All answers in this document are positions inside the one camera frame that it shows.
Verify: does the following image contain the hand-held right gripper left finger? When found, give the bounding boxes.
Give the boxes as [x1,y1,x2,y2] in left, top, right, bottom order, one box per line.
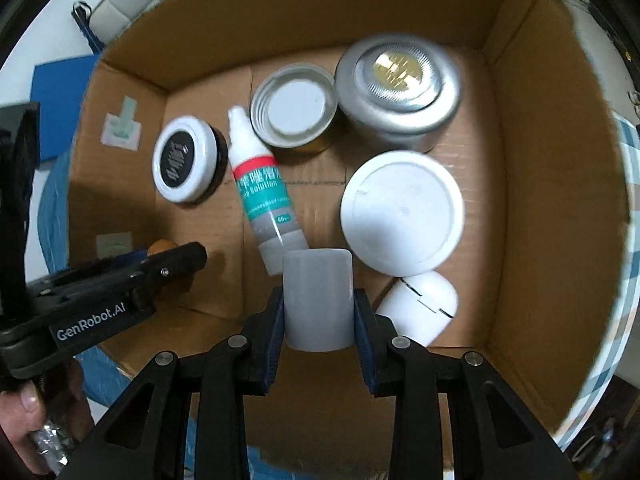
[65,287,286,480]

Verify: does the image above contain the white round jar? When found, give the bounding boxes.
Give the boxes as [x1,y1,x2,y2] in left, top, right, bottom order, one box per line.
[340,150,466,277]

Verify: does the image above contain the white spray bottle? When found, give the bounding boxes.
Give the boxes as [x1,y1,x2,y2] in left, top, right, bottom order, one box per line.
[227,106,310,277]

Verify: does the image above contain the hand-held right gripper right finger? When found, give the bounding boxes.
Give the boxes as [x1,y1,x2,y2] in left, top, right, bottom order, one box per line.
[354,290,571,480]

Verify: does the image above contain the silver metal lid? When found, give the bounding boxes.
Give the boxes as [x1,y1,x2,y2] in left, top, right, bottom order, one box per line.
[250,63,338,158]

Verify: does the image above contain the silver metal tin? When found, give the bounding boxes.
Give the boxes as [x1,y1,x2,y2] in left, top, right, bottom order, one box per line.
[334,35,463,153]

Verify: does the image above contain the blue foam cushion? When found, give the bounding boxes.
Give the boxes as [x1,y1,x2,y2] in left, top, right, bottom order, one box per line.
[29,54,103,162]

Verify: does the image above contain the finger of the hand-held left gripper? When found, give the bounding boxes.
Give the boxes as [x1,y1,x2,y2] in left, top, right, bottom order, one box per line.
[27,241,209,328]

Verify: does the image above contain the person's left hand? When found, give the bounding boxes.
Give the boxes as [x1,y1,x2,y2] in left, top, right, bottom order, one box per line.
[0,360,96,476]

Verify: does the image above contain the cardboard box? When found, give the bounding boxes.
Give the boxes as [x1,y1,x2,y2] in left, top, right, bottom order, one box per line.
[67,0,632,436]

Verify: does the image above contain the white earbud case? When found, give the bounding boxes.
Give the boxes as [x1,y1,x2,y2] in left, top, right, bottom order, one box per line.
[375,270,458,348]

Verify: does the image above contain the black-lidded white jar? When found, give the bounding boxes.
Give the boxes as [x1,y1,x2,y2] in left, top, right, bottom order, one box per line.
[152,116,230,206]

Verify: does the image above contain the translucent white cap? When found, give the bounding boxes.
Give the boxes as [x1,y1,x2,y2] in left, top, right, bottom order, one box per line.
[282,248,357,352]

